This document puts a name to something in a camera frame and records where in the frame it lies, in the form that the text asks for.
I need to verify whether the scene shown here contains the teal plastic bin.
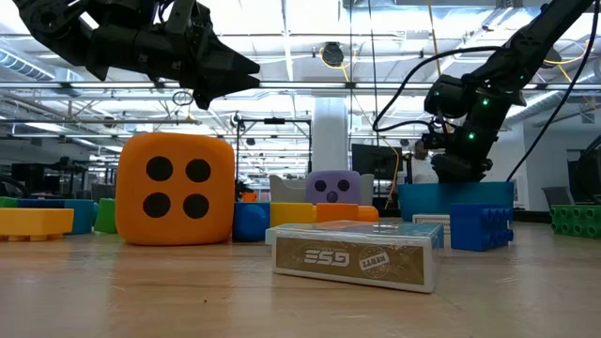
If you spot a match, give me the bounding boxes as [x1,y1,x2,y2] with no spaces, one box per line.
[397,181,516,223]

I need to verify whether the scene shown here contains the yellow cable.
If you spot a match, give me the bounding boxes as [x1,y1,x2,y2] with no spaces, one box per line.
[425,0,442,79]

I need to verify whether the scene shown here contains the blue rounded toy brick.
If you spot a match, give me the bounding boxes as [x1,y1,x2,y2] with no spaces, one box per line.
[232,201,271,244]

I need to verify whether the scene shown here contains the white gold-sided card box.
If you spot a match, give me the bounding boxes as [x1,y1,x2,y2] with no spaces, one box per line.
[270,222,445,295]

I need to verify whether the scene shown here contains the thin black hanging cable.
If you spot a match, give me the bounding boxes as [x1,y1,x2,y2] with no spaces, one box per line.
[348,0,353,142]

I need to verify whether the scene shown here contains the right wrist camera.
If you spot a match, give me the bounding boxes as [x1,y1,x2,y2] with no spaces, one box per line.
[420,129,453,153]

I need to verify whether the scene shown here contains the orange toy brick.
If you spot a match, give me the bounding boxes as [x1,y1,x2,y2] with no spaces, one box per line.
[315,203,379,224]

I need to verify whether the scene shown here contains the long ceiling light rail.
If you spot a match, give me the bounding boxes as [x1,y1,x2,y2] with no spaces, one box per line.
[0,81,601,92]

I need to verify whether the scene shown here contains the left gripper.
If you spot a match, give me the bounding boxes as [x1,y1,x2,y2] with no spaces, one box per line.
[135,18,261,111]

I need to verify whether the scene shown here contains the dark blue cable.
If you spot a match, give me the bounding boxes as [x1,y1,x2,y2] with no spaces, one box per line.
[505,0,601,183]

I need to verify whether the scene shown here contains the white playing card box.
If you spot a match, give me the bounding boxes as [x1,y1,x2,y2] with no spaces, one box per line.
[411,213,452,236]

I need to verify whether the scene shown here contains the person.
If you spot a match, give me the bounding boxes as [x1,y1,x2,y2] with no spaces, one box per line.
[408,139,440,185]

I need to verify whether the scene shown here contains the dark background desks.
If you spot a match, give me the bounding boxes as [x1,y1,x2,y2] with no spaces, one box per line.
[0,157,118,202]

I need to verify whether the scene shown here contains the grey plastic bin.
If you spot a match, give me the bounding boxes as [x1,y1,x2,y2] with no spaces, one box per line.
[269,174,376,206]

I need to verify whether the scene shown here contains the green studded toy brick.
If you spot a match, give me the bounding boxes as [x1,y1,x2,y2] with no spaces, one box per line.
[548,205,601,240]

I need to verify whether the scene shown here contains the orange foam die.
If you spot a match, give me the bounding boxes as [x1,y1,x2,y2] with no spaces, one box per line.
[115,131,237,247]

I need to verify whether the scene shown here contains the black monitor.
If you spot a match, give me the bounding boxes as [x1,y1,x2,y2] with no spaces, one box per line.
[350,144,404,182]

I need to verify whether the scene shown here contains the black aluminium table frame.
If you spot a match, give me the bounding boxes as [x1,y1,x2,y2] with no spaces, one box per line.
[512,208,551,223]

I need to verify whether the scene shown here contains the white building column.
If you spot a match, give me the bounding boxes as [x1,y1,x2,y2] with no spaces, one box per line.
[311,97,351,173]

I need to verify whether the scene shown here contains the large blue toy brick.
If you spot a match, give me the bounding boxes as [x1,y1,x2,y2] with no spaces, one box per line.
[16,198,99,237]

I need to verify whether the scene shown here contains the purple foam die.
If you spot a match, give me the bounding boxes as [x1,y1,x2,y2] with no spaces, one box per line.
[305,170,362,206]

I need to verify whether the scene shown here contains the ceiling cord reel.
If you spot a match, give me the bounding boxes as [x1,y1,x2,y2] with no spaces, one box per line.
[320,41,346,69]

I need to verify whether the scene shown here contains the blue studded toy brick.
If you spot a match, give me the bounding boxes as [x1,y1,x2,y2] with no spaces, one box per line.
[450,203,515,253]

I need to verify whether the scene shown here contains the yellow long toy brick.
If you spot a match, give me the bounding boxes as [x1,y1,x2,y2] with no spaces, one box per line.
[0,207,75,243]

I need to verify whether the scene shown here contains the grey office chair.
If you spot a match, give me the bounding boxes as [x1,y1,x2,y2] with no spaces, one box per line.
[541,186,575,210]

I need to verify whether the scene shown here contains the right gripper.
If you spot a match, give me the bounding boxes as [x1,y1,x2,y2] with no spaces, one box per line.
[430,152,493,183]

